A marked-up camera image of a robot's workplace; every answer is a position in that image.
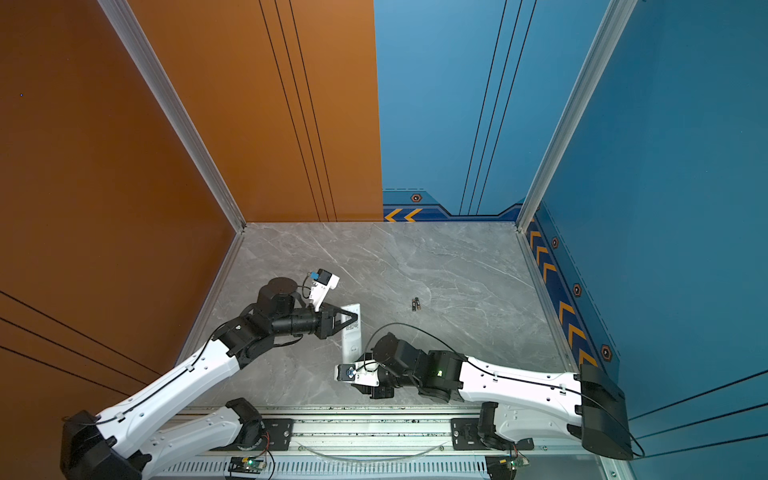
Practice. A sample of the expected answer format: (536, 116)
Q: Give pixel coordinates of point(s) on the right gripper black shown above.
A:
(377, 393)

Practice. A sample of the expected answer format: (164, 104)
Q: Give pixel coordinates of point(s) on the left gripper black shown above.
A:
(326, 313)

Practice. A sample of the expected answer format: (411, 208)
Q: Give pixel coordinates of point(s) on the white remote control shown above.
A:
(351, 342)

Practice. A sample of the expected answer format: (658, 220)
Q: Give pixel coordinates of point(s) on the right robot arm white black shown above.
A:
(517, 406)

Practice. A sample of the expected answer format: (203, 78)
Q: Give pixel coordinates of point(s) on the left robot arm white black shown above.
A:
(129, 440)

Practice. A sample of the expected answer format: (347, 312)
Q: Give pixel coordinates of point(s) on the circuit board right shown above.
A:
(505, 468)

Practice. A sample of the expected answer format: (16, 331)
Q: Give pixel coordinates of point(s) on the green circuit board left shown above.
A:
(247, 467)

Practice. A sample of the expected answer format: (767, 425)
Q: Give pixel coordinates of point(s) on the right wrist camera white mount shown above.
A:
(363, 373)

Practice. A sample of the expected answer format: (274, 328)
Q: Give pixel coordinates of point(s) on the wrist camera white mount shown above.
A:
(321, 283)
(363, 373)

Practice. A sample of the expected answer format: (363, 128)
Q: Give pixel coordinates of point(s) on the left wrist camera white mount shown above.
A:
(321, 283)

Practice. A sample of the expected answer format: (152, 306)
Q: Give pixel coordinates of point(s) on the aluminium rail frame front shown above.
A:
(390, 443)

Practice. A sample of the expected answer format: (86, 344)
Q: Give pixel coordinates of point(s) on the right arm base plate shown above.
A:
(469, 434)

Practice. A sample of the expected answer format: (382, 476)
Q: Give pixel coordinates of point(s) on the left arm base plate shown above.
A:
(273, 434)

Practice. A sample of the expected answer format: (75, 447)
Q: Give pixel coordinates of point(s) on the left aluminium corner post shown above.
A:
(132, 36)

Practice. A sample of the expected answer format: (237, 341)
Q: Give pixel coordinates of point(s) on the aluminium corner post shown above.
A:
(132, 36)
(609, 32)

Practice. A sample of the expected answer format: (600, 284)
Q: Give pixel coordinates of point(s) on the right aluminium corner post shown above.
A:
(609, 32)

